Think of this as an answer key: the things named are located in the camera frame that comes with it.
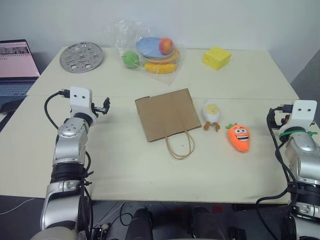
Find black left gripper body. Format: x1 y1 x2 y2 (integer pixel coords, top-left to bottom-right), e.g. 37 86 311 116
91 103 107 117

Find brown paper bag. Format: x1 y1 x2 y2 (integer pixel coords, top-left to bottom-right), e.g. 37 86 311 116
134 88 203 160

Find clear plastic bag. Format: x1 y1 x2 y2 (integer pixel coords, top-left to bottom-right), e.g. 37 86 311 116
104 19 187 87

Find green ball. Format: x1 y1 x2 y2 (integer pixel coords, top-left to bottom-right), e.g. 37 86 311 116
122 50 140 69

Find orange carrot plush toy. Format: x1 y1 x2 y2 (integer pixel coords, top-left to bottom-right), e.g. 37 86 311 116
225 122 252 153

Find round perforated metal steamer plate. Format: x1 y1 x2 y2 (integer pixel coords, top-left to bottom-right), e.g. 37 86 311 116
59 41 105 74

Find blue plate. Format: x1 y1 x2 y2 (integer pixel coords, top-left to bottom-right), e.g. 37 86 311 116
135 36 166 61

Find egg plush toy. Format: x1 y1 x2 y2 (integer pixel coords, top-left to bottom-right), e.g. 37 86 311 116
201 99 223 132

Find red apple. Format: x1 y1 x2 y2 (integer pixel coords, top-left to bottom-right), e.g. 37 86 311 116
158 37 174 56

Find orange plate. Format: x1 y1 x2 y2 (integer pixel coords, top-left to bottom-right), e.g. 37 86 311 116
141 48 181 67

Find black flat object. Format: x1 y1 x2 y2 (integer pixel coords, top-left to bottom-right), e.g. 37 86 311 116
0 98 26 115

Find yellow cheese block toy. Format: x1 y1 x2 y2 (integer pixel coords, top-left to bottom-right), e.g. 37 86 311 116
202 46 232 72

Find laptop with pink screen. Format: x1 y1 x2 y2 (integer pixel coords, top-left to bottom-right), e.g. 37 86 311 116
0 39 42 101

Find dark rounded shape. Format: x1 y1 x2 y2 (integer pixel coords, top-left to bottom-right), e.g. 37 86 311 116
126 206 154 240

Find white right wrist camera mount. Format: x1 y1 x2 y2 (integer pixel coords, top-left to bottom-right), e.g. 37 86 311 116
278 99 318 134

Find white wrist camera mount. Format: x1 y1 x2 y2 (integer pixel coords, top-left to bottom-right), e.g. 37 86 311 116
69 86 98 119
278 99 318 134

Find green cable tie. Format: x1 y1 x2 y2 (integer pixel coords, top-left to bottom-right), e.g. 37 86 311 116
279 129 319 139

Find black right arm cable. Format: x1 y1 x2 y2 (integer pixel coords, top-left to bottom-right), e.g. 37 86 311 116
255 103 301 240

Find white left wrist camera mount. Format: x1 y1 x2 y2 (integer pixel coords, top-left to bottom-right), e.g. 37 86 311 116
69 86 98 119

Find black floor cable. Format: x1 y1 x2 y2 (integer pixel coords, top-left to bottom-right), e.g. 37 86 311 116
118 201 134 226

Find white floor cable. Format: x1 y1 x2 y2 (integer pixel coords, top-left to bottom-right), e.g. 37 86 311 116
0 197 36 216

